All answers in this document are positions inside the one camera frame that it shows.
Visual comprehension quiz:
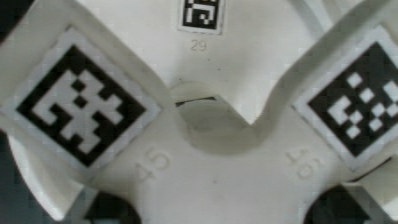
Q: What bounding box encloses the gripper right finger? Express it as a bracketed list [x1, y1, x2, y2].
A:
[301, 181, 396, 224]

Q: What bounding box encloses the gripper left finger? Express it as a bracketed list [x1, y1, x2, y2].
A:
[63, 189, 143, 224]

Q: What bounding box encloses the white cross-shaped table base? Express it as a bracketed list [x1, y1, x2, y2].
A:
[0, 0, 398, 224]

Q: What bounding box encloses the white cylindrical table leg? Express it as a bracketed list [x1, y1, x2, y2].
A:
[175, 97, 255, 155]

